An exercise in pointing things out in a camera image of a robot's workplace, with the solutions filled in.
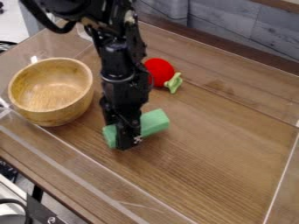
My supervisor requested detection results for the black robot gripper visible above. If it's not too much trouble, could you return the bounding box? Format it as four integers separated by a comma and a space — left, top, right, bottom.
99, 41, 150, 151

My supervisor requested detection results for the green rectangular block stick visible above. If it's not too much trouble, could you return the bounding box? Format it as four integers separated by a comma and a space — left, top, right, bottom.
102, 108, 170, 149

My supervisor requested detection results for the light wooden bowl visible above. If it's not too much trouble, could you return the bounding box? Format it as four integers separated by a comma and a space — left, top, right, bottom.
6, 57, 93, 127

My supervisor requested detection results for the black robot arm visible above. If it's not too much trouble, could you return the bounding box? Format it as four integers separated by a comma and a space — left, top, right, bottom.
19, 0, 150, 150

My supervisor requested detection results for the red plush strawberry toy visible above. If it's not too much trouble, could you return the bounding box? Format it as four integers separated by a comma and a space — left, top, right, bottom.
144, 58, 182, 94

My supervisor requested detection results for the clear acrylic table barrier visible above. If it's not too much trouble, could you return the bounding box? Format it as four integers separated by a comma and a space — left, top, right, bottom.
0, 21, 299, 224

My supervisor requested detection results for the black table clamp mount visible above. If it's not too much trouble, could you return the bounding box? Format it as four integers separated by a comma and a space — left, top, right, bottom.
0, 185, 67, 224

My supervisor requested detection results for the grey post behind table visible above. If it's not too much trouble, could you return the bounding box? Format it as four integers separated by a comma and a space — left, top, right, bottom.
18, 3, 43, 36

